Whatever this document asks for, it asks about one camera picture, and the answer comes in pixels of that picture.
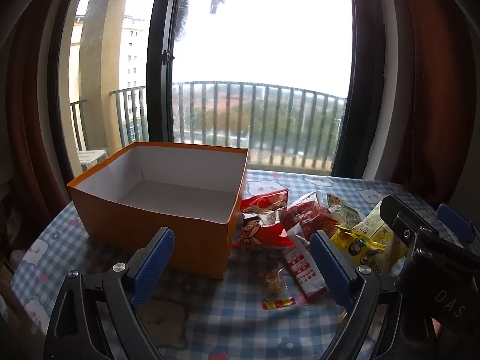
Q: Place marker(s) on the dark red curtain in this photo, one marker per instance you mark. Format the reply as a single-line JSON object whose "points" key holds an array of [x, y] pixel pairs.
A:
{"points": [[30, 120], [431, 101]]}

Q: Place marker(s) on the large pale yellow snack packet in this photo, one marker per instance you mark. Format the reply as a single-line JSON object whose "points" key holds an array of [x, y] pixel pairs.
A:
{"points": [[386, 232]]}

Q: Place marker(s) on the red yellow wrapped candy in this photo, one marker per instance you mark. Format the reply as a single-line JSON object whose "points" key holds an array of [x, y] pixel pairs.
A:
{"points": [[277, 303]]}

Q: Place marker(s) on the yellow cartoon face packet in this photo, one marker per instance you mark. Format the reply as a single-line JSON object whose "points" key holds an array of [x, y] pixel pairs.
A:
{"points": [[356, 247]]}

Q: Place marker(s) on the orange cardboard box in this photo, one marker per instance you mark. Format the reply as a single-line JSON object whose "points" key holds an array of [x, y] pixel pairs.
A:
{"points": [[112, 225]]}

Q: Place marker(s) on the blue checked bear tablecloth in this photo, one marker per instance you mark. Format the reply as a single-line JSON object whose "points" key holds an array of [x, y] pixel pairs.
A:
{"points": [[232, 307]]}

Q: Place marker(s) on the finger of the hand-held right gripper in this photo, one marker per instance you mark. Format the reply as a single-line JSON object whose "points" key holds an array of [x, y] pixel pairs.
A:
{"points": [[453, 225], [397, 212]]}

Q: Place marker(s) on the small yellow-green snack packet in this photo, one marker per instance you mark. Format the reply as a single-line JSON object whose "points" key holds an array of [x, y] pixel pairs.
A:
{"points": [[345, 212]]}

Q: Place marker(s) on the beige apartment building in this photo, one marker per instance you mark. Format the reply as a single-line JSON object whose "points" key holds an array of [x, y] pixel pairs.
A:
{"points": [[133, 63]]}

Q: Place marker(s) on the red cartoon snack packet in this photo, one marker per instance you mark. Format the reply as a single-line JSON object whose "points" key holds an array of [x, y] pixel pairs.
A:
{"points": [[258, 228]]}

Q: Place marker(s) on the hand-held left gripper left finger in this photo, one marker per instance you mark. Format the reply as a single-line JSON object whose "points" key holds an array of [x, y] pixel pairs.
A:
{"points": [[153, 266]]}

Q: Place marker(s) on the dark red snack packet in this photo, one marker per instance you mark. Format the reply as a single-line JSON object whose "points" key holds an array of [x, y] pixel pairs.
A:
{"points": [[307, 213]]}

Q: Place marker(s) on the balcony metal railing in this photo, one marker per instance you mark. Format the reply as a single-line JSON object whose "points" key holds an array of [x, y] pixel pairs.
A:
{"points": [[262, 120]]}

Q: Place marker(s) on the clear wrapped candy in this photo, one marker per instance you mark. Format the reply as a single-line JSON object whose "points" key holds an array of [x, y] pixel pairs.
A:
{"points": [[273, 281]]}

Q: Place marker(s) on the black window frame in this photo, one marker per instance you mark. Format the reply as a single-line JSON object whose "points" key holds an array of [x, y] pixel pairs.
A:
{"points": [[161, 82]]}

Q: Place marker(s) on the red white stick sachet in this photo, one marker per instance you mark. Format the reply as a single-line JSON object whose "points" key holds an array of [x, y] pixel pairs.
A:
{"points": [[303, 273]]}

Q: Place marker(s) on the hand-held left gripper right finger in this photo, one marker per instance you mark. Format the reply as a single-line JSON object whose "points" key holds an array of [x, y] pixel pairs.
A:
{"points": [[332, 270]]}

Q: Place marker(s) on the white air conditioner unit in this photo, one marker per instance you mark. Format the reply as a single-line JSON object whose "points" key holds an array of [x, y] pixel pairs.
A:
{"points": [[92, 156]]}

